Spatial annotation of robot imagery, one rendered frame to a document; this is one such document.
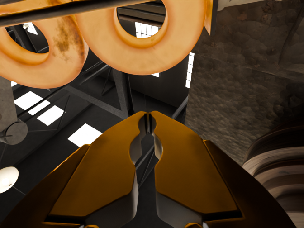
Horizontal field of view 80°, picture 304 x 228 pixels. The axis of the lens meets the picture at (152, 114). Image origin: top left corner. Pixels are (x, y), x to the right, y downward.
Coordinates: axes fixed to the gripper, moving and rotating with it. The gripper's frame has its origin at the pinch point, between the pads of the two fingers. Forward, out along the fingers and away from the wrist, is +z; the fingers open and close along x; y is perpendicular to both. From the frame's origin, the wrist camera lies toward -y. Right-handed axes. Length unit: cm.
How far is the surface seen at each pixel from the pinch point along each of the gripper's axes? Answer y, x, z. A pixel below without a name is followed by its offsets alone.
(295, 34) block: -2.7, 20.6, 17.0
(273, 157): 24.4, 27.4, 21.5
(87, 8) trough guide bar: -7.0, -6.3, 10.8
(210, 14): -5.8, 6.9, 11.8
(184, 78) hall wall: 256, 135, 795
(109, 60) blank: -0.6, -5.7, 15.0
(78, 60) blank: -0.9, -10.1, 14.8
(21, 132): 131, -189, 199
